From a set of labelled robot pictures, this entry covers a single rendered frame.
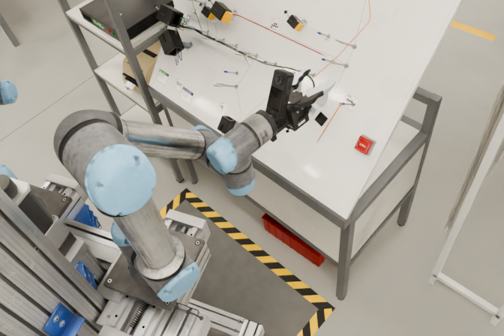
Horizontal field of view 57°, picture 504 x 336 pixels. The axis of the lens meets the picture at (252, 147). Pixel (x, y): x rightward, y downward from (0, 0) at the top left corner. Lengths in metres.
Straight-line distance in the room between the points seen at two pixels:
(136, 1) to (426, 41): 1.43
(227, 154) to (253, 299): 1.62
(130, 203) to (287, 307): 1.78
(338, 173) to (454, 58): 2.19
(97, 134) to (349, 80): 1.08
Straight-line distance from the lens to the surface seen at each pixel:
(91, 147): 0.85
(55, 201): 1.68
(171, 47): 2.07
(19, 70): 4.40
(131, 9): 2.44
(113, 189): 0.82
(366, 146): 1.67
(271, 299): 2.57
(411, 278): 2.66
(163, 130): 1.08
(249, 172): 1.13
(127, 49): 2.28
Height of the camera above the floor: 2.40
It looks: 50 degrees down
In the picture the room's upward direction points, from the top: 10 degrees counter-clockwise
